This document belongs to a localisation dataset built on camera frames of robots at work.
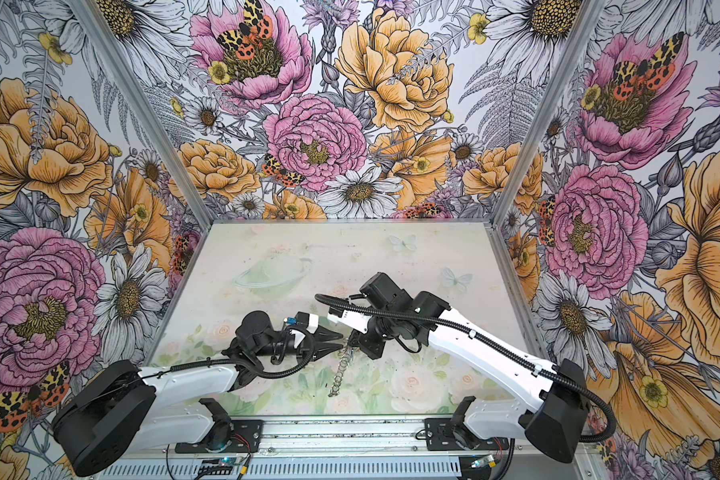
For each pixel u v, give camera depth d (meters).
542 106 0.90
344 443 0.74
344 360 0.68
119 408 0.42
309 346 0.68
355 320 0.64
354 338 0.65
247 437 0.73
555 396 0.40
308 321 0.63
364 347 0.63
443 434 0.74
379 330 0.61
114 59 0.78
